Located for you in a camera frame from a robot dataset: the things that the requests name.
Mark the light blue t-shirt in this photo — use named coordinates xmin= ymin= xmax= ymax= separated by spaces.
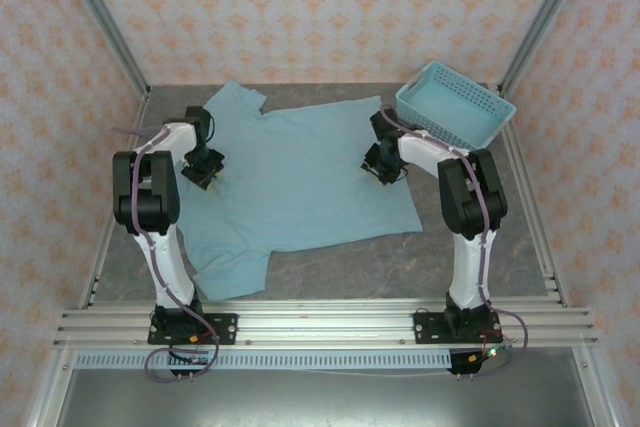
xmin=180 ymin=79 xmax=423 ymax=301

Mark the light blue perforated plastic basket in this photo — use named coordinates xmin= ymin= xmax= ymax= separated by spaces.
xmin=394 ymin=61 xmax=518 ymax=153

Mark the small electronics board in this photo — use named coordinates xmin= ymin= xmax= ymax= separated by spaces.
xmin=452 ymin=344 xmax=504 ymax=377
xmin=169 ymin=349 xmax=217 ymax=368

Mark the grey metal sheet panel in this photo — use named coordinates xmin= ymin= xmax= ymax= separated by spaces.
xmin=54 ymin=369 xmax=596 ymax=427

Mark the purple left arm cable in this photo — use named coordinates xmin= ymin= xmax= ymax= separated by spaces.
xmin=110 ymin=124 xmax=221 ymax=384

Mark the aluminium side rail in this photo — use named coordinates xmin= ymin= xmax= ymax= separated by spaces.
xmin=79 ymin=91 xmax=151 ymax=309
xmin=499 ymin=89 xmax=569 ymax=309

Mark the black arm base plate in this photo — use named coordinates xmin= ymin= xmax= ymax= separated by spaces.
xmin=147 ymin=313 xmax=239 ymax=347
xmin=413 ymin=311 xmax=503 ymax=347

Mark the wide aluminium base rail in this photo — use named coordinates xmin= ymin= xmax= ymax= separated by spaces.
xmin=52 ymin=299 xmax=601 ymax=348

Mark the aluminium frame post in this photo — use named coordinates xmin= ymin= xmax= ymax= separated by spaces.
xmin=498 ymin=0 xmax=594 ymax=98
xmin=53 ymin=0 xmax=152 ymax=101

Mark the white slotted cable duct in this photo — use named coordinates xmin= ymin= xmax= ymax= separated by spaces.
xmin=74 ymin=350 xmax=454 ymax=372

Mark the short aluminium frame leg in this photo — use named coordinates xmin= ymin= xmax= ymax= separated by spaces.
xmin=569 ymin=346 xmax=617 ymax=427
xmin=27 ymin=346 xmax=76 ymax=427

